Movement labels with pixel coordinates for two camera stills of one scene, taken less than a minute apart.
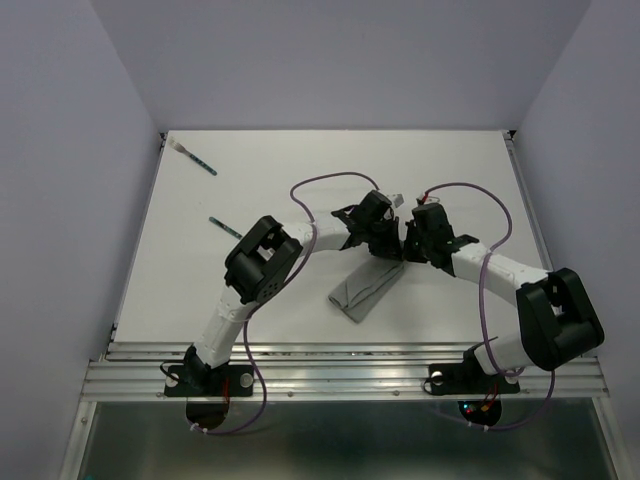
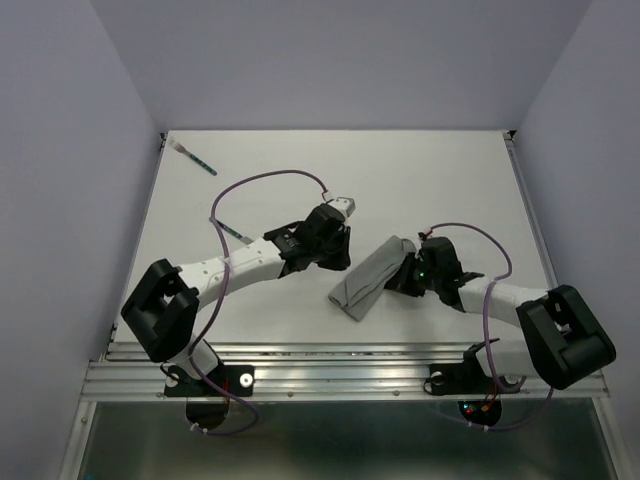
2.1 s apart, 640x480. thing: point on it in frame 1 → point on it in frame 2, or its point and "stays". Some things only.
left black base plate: x=231 y=381 stays
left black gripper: x=391 y=248 → x=342 y=260
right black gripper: x=409 y=253 → x=400 y=282
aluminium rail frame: x=132 y=372 stays
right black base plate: x=469 y=379 stays
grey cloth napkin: x=359 y=294 stays
